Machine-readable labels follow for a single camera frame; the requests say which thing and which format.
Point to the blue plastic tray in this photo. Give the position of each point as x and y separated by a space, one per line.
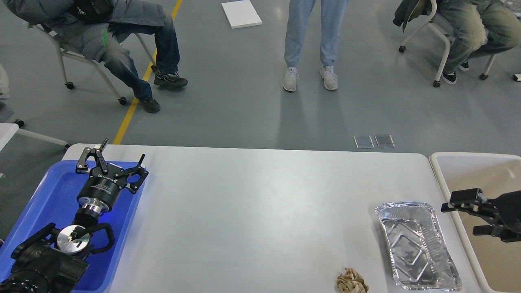
55 201

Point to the crumpled brown paper ball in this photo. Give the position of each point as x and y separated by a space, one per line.
351 282

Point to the seated person in grey jacket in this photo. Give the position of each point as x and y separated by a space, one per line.
96 29

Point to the seated person in green trousers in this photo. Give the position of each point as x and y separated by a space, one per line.
481 28

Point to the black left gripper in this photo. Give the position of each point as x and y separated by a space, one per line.
101 186

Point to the right floor socket plate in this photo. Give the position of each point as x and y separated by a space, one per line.
384 141

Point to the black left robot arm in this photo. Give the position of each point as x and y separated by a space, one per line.
70 236

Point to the beige plastic bin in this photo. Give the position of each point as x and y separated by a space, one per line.
496 264

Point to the floor socket plate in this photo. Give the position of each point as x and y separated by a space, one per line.
363 141
384 141

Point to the aluminium foil tray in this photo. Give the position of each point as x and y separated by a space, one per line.
419 257

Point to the white table leg left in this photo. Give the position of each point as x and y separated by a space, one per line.
8 130

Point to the left floor socket plate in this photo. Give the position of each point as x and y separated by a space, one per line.
363 141

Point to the white chair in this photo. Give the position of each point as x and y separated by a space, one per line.
436 23
64 49

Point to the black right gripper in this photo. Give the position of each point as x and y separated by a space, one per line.
506 207

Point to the white flat box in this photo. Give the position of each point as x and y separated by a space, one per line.
241 14

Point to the white chair right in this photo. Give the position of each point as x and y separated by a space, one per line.
436 23

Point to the white chair left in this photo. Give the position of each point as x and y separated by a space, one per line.
64 49

